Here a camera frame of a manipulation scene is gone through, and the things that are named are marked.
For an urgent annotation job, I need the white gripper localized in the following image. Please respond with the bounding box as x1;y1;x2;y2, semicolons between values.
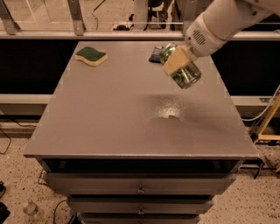
163;12;228;75

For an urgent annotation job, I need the green soda can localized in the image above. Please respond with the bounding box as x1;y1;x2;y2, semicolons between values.
160;43;201;89

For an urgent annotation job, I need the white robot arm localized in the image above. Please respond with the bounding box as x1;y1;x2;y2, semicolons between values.
163;0;280;75

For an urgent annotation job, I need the dark blue snack packet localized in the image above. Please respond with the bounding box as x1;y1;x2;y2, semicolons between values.
149;46;163;63

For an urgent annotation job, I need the green and yellow sponge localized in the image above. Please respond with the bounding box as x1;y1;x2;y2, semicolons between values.
74;46;108;67

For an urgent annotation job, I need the grey drawer cabinet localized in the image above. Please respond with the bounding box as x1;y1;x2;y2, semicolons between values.
24;41;258;224

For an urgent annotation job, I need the metal window railing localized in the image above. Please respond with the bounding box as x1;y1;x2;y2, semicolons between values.
0;0;280;41

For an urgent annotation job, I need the top grey drawer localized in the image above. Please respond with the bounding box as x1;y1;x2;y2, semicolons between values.
46;172;235;195

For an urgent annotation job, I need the grey drawer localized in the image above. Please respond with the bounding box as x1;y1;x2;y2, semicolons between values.
46;172;235;195
68;196;214;214

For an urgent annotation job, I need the middle grey drawer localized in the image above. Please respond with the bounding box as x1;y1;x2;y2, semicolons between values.
68;196;214;214

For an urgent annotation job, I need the clear plastic water bottle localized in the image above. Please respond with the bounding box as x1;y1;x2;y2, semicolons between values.
23;201;39;220

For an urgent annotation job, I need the black floor cable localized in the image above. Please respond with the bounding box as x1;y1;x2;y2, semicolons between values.
0;117;38;156

